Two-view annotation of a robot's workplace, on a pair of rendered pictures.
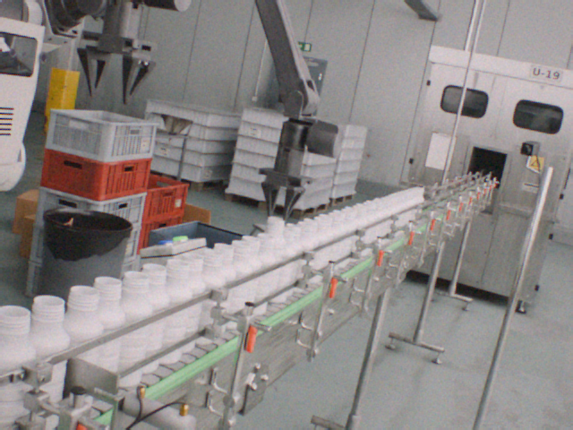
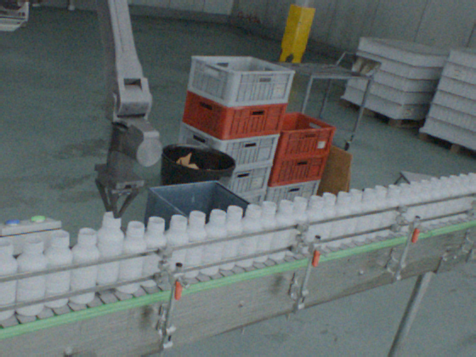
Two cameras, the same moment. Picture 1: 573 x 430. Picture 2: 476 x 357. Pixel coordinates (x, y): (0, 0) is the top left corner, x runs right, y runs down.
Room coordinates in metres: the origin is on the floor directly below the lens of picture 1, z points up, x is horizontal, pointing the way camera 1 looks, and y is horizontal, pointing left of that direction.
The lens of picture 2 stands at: (0.56, -0.69, 1.74)
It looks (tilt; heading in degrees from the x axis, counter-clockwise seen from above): 24 degrees down; 31
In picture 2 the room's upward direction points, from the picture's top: 10 degrees clockwise
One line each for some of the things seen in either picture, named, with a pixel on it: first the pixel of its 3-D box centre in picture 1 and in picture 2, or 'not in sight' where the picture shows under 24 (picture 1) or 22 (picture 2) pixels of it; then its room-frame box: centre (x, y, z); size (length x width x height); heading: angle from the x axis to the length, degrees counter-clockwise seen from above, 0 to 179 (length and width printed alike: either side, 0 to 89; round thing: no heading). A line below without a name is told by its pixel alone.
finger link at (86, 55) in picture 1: (105, 69); not in sight; (1.09, 0.32, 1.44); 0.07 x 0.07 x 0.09; 71
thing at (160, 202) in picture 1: (142, 195); (289, 134); (4.76, 1.00, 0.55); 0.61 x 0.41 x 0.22; 163
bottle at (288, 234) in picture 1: (279, 264); (131, 257); (1.51, -0.01, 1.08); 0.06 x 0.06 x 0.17
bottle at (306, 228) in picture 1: (298, 256); (173, 249); (1.62, -0.05, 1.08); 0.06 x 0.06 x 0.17
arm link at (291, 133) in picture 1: (296, 136); (125, 137); (1.45, 0.01, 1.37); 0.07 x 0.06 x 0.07; 71
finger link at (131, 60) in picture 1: (124, 73); not in sight; (1.08, 0.29, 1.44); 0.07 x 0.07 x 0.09; 71
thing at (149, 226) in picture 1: (137, 226); (281, 161); (4.75, 1.00, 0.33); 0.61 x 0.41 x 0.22; 163
